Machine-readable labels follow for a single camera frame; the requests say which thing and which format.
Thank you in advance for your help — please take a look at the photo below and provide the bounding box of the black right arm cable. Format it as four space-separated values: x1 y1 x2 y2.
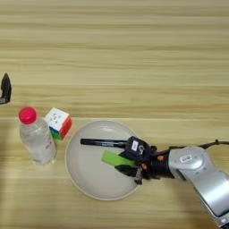
150 139 229 157

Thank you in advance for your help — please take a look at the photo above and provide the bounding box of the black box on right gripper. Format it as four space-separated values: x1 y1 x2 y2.
124 135 154 164

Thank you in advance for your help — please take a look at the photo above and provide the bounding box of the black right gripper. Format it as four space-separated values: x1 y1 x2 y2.
114 145 176 186

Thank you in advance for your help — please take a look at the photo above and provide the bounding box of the round beige plate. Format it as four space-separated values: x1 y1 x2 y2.
64 119 150 201

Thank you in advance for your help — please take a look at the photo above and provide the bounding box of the clear bottle with red cap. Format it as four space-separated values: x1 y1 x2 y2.
18 106 57 165

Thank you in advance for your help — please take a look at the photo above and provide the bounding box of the multicoloured puzzle cube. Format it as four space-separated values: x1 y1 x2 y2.
44 106 73 141

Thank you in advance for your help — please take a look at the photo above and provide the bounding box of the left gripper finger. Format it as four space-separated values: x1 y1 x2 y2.
0 72 13 106

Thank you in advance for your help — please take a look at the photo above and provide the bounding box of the black marker pen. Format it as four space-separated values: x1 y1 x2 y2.
80 138 130 148

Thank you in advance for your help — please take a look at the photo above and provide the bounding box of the green rectangular block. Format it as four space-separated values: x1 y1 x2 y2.
101 150 137 168

